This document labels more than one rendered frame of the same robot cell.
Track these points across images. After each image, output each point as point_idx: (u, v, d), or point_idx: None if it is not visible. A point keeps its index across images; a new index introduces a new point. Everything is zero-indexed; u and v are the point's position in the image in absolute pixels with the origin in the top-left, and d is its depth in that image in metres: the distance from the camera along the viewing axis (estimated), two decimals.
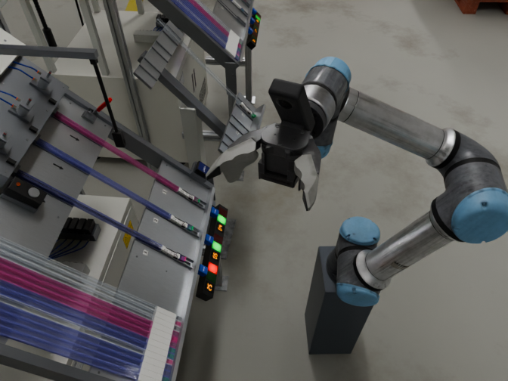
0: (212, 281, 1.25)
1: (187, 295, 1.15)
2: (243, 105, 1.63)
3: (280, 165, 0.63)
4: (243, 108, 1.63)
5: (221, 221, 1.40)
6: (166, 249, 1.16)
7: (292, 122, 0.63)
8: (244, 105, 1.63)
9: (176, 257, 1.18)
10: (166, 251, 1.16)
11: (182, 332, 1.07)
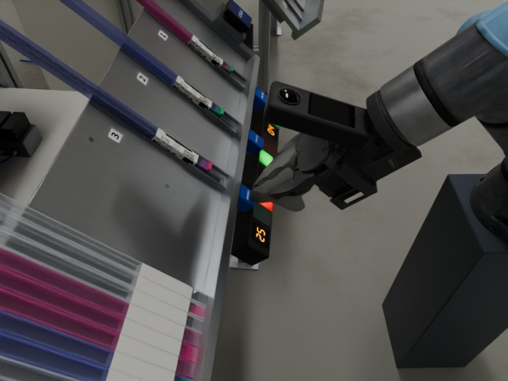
0: (264, 223, 0.58)
1: (216, 243, 0.48)
2: None
3: None
4: None
5: None
6: (168, 138, 0.49)
7: None
8: None
9: (190, 159, 0.51)
10: (168, 141, 0.49)
11: (210, 336, 0.40)
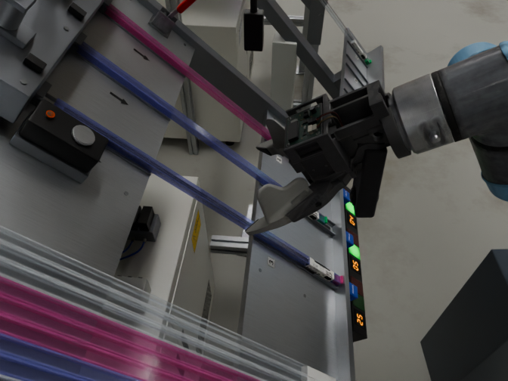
0: (360, 308, 0.75)
1: (341, 338, 0.64)
2: (357, 44, 1.12)
3: None
4: (356, 48, 1.13)
5: (351, 209, 0.89)
6: (316, 264, 0.67)
7: (358, 161, 0.49)
8: (357, 44, 1.12)
9: (329, 277, 0.68)
10: (317, 267, 0.67)
11: None
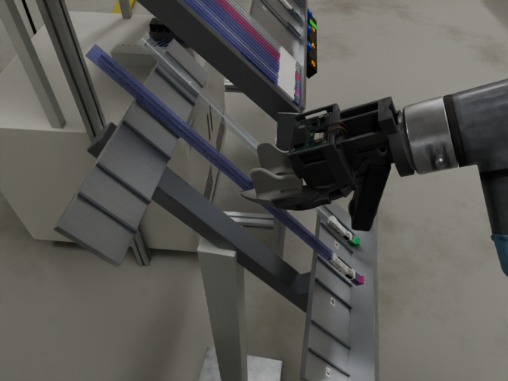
0: None
1: None
2: (336, 222, 0.74)
3: None
4: (336, 228, 0.74)
5: None
6: (339, 260, 0.63)
7: (360, 174, 0.49)
8: (337, 223, 0.74)
9: (351, 276, 0.65)
10: (339, 263, 0.63)
11: None
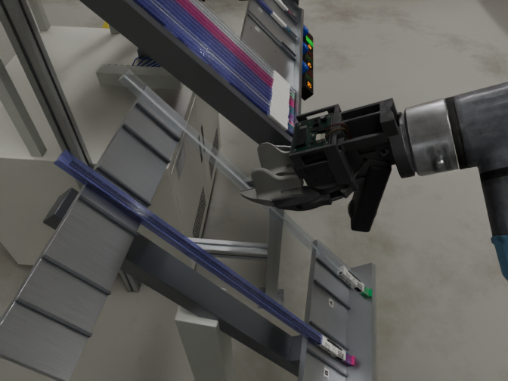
0: None
1: None
2: (348, 274, 0.65)
3: None
4: (346, 280, 0.66)
5: None
6: (328, 343, 0.60)
7: (361, 175, 0.49)
8: (348, 274, 0.65)
9: (341, 358, 0.62)
10: (329, 347, 0.60)
11: None
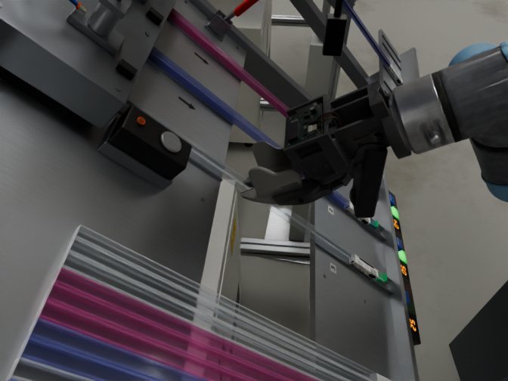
0: (412, 314, 0.74)
1: (401, 344, 0.63)
2: (360, 261, 0.65)
3: None
4: (359, 268, 0.65)
5: (394, 213, 0.89)
6: (393, 68, 1.05)
7: (358, 161, 0.49)
8: (360, 262, 0.65)
9: (400, 81, 1.06)
10: (394, 69, 1.05)
11: None
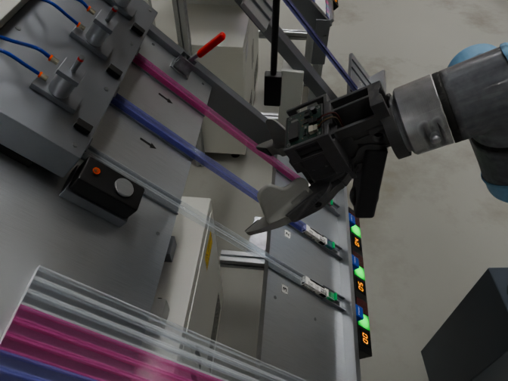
0: (365, 328, 0.80)
1: (348, 357, 0.70)
2: (310, 283, 0.71)
3: None
4: (310, 288, 0.71)
5: (355, 232, 0.95)
6: None
7: (358, 161, 0.49)
8: (311, 283, 0.71)
9: None
10: None
11: None
